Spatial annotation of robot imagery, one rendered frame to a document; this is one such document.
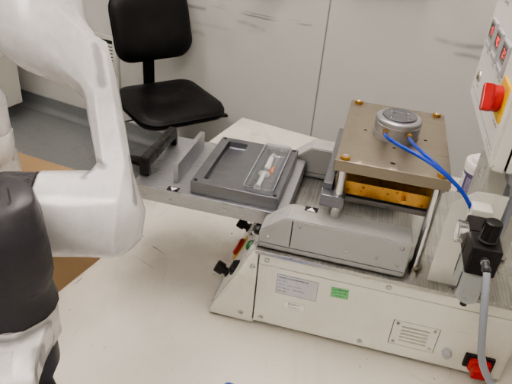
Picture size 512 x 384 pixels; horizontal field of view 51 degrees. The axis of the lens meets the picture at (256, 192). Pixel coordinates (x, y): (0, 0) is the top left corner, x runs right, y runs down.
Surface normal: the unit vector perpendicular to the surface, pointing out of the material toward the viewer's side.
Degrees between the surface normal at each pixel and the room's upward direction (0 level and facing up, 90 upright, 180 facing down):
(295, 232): 90
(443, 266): 90
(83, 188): 15
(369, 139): 0
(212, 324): 0
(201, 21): 90
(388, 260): 90
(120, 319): 0
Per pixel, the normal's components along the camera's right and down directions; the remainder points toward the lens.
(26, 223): 0.90, 0.13
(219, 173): 0.08, -0.85
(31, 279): 0.84, 0.35
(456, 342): -0.25, 0.49
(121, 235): 0.71, 0.42
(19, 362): 0.21, -0.66
